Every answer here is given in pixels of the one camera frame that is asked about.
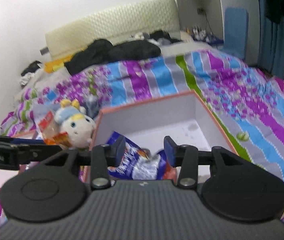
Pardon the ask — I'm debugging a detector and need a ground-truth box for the black and white clothes pile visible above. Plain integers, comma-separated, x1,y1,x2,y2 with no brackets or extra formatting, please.
19,60,45,88

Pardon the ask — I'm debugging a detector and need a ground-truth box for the white and blue plush toy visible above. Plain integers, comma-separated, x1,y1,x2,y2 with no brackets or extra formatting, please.
54,98,96,148

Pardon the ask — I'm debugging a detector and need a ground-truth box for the pink box lid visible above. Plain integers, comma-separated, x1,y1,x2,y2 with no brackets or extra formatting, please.
0,129,43,189

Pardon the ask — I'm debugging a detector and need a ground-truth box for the dark grey clothes heap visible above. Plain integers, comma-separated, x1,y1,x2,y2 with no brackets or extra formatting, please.
149,30,183,46

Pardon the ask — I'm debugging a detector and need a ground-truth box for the orange snack packet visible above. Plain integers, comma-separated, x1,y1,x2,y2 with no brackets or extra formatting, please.
166,166,179,181

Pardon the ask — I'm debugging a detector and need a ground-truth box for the purple floral striped blanket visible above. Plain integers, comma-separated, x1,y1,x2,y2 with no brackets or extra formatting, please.
0,49,284,233

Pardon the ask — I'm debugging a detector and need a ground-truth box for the row of small bottles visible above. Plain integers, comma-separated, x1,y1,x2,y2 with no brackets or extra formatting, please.
187,26,224,43

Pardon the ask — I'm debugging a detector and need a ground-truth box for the yellow pillow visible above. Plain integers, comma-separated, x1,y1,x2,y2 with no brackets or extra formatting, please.
44,56,73,73

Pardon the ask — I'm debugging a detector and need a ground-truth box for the blue chair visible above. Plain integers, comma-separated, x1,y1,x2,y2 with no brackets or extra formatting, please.
223,7,249,61

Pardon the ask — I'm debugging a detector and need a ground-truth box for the blue snack packet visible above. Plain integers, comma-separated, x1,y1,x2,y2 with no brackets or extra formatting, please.
106,131,173,181

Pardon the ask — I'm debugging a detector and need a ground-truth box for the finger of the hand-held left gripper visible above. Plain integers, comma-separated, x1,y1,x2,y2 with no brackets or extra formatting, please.
0,134,45,146
19,144,64,166

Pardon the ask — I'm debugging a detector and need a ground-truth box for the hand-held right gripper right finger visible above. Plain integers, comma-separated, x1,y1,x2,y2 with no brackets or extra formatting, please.
164,136,245,188

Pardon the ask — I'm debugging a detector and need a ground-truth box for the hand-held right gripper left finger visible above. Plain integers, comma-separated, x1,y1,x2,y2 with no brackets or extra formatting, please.
41,137,127,189

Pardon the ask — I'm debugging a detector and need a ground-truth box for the cream quilted headboard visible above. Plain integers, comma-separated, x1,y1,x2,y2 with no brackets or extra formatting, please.
44,0,179,61

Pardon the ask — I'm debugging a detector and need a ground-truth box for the pink cardboard box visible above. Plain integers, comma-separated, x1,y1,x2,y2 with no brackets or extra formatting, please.
86,90,240,188

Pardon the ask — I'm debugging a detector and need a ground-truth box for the red label clear snack packet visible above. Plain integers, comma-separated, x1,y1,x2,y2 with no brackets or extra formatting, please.
38,111,58,140

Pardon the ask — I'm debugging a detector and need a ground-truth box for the blue curtain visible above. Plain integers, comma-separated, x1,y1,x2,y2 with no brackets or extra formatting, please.
258,5,284,82

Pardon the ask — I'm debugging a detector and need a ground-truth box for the black jacket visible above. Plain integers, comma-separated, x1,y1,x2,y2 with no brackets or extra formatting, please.
64,38,162,76

